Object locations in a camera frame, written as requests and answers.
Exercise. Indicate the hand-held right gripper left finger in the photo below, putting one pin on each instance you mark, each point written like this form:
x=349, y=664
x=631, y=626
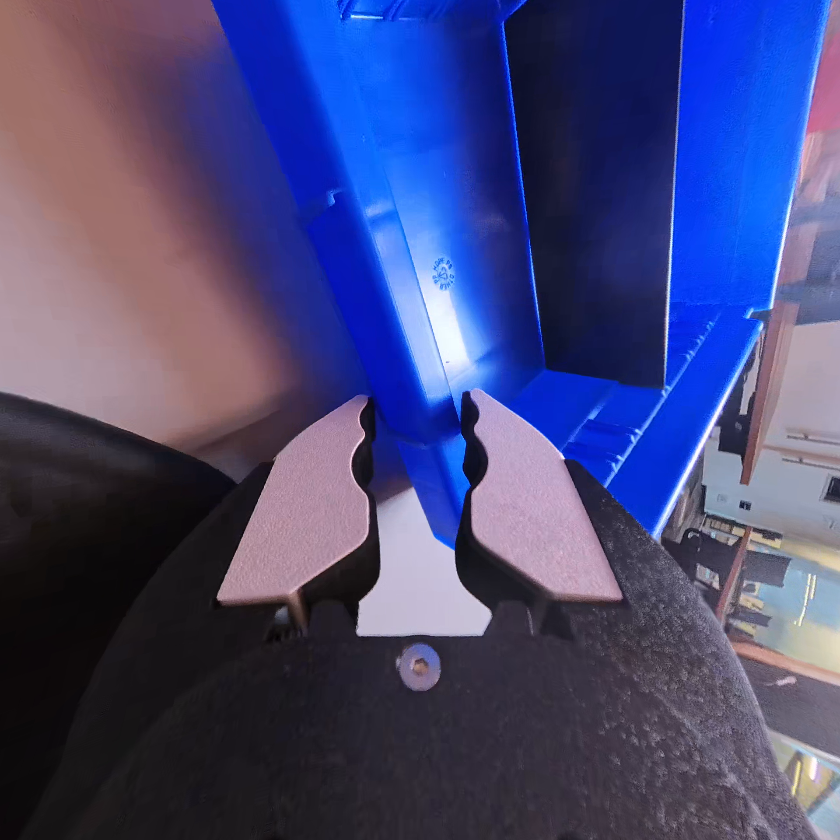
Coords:
x=302, y=518

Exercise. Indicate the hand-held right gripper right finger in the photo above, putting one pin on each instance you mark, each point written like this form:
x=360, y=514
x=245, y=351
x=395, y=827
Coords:
x=531, y=518

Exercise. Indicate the blue plastic bin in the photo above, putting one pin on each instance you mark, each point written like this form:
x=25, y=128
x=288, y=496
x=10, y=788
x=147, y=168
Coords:
x=446, y=164

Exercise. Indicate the black ribbed cushion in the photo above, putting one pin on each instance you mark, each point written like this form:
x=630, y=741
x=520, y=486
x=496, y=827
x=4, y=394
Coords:
x=79, y=525

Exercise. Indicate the black bin divider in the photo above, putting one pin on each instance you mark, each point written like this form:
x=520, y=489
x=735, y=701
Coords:
x=590, y=197

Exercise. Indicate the wooden desk black frame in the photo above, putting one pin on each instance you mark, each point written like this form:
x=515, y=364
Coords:
x=768, y=394

